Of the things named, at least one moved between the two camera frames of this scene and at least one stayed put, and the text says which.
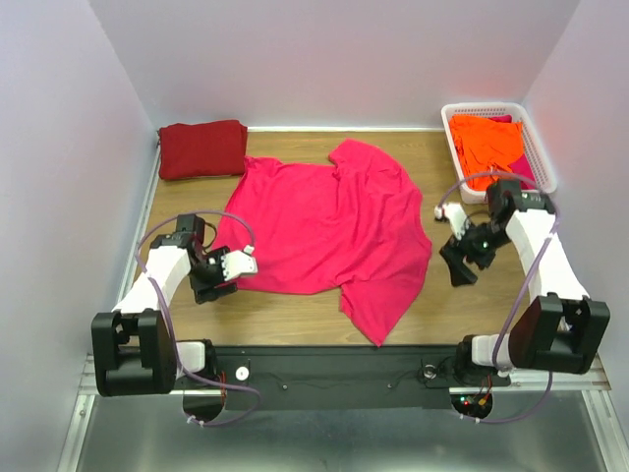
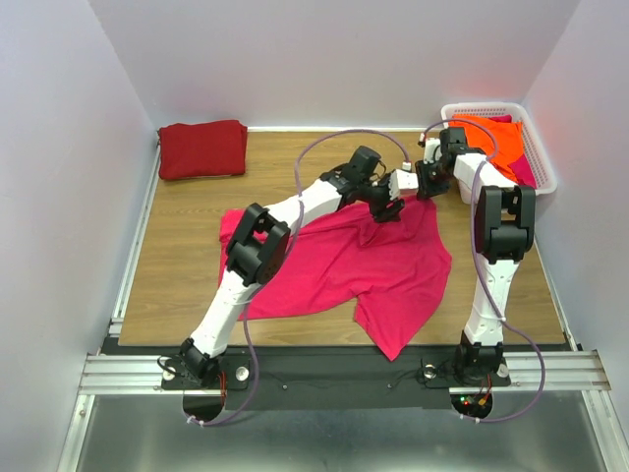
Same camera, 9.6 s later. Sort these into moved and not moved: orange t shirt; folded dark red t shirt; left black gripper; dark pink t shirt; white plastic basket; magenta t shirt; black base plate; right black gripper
Moved: left black gripper; right black gripper; magenta t shirt
Not moved: white plastic basket; folded dark red t shirt; dark pink t shirt; orange t shirt; black base plate
